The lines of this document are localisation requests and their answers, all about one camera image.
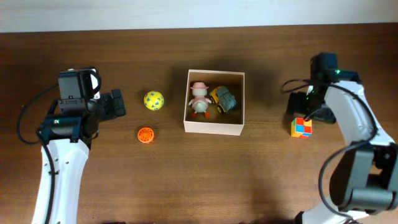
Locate multicolour puzzle cube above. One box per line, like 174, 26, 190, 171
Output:
290, 118, 312, 139

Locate yellow ball with blue letters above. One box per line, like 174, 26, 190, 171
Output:
144, 91, 164, 111

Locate orange round wheel toy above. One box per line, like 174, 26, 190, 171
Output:
137, 127, 155, 144

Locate white duck toy pink hat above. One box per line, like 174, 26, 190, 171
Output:
188, 82, 211, 118

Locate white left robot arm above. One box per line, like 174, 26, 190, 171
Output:
32, 89, 126, 224

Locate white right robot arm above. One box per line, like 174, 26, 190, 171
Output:
294, 68, 397, 224

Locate pale pink open box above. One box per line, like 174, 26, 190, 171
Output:
183, 69, 245, 136

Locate yellow grey toy truck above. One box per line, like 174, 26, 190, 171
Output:
210, 86, 237, 113

